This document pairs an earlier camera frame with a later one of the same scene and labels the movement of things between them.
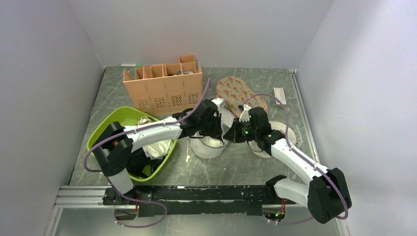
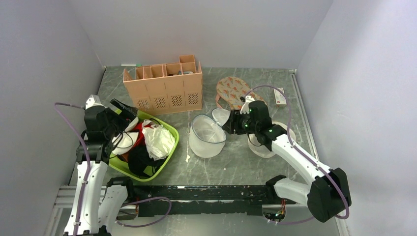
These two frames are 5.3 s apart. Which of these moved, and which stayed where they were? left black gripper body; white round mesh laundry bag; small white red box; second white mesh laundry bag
Moved: left black gripper body
Stayed: second white mesh laundry bag; white round mesh laundry bag; small white red box
